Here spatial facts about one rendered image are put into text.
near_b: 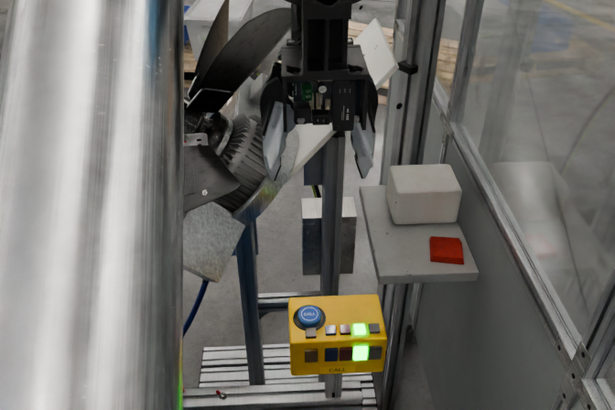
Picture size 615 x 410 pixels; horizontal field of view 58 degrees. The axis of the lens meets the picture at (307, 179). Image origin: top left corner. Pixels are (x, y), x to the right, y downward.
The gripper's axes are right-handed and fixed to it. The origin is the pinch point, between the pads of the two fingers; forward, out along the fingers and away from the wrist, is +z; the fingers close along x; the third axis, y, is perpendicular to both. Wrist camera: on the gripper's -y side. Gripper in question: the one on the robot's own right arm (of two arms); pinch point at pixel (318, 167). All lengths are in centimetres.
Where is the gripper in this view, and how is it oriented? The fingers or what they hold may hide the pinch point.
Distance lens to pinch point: 58.1
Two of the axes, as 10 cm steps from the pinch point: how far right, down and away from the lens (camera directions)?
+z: 0.0, 8.1, 5.9
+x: 10.0, -0.3, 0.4
